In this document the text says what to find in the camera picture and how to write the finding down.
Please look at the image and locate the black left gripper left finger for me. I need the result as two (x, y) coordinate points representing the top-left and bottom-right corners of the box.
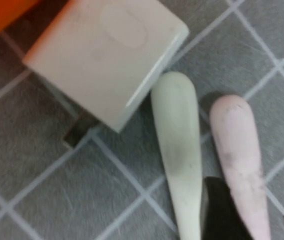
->
(201, 176), (255, 240)

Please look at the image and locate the pink plastic spoon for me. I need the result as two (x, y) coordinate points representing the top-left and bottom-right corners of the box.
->
(208, 94), (273, 240)

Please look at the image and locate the grey grid table mat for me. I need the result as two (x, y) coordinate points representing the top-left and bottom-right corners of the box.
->
(0, 0), (284, 240)

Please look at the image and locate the white plastic knife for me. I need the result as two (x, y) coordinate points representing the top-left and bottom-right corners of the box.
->
(150, 71), (204, 240)

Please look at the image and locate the white charger plug adapter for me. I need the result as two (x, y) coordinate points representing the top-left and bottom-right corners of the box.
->
(21, 0), (190, 148)

